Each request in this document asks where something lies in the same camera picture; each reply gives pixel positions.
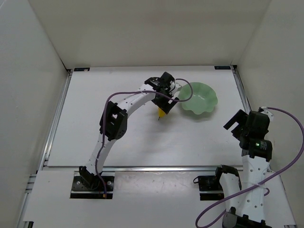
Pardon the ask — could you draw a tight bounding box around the yellow fake pear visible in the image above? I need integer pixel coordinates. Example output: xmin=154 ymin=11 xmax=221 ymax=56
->
xmin=158 ymin=107 xmax=167 ymax=120

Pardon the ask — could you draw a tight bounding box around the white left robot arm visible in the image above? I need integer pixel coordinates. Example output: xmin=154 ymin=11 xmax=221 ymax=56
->
xmin=79 ymin=72 xmax=179 ymax=185

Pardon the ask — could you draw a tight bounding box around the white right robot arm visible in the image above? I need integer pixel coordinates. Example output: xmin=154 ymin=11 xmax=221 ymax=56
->
xmin=220 ymin=110 xmax=273 ymax=223

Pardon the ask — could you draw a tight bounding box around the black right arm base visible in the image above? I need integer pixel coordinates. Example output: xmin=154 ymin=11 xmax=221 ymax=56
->
xmin=193 ymin=175 xmax=224 ymax=201

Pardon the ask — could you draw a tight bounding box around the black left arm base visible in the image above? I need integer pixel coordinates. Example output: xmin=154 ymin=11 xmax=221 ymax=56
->
xmin=70 ymin=166 xmax=114 ymax=200

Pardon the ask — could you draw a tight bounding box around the green scalloped fruit bowl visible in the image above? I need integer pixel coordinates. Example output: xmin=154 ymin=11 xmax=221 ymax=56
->
xmin=181 ymin=82 xmax=218 ymax=115

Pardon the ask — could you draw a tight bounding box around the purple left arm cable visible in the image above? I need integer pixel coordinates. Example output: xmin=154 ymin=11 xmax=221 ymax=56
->
xmin=95 ymin=78 xmax=193 ymax=199

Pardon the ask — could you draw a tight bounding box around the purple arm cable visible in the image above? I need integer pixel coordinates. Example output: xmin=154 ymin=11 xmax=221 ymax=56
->
xmin=195 ymin=107 xmax=304 ymax=228
xmin=95 ymin=78 xmax=193 ymax=199

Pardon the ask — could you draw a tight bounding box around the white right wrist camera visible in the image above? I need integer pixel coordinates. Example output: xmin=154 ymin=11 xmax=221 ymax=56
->
xmin=258 ymin=106 xmax=274 ymax=122

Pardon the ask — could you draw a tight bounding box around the aluminium right side rail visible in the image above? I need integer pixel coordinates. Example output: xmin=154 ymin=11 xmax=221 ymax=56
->
xmin=231 ymin=65 xmax=251 ymax=113

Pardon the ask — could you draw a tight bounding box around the aluminium rail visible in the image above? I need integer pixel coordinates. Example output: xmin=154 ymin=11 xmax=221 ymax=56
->
xmin=16 ymin=69 xmax=73 ymax=228
xmin=231 ymin=65 xmax=251 ymax=113
xmin=42 ymin=166 xmax=245 ymax=174

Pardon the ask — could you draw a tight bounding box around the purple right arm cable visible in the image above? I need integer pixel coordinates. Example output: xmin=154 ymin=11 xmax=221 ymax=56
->
xmin=195 ymin=107 xmax=304 ymax=228

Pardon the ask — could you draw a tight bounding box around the aluminium front rail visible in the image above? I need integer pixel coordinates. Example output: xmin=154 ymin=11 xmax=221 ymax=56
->
xmin=42 ymin=166 xmax=245 ymax=174

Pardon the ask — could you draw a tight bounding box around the aluminium left side rail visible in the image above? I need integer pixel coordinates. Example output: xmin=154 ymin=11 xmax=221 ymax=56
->
xmin=16 ymin=69 xmax=73 ymax=228

